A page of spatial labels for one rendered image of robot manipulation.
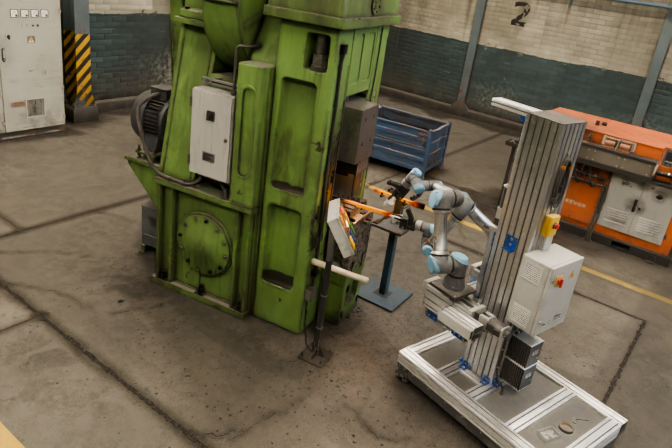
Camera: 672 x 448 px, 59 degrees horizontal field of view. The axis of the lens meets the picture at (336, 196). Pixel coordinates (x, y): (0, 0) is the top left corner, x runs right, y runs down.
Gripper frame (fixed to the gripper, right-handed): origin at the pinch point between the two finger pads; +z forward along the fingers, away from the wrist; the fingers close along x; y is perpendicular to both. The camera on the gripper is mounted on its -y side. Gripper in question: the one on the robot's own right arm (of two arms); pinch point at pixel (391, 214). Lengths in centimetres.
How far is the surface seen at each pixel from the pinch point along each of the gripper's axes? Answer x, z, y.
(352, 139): -17, 32, -54
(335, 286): -15, 30, 66
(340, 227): -72, 9, -14
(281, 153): -38, 76, -38
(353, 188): 22.8, 42.1, -2.0
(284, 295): -44, 59, 71
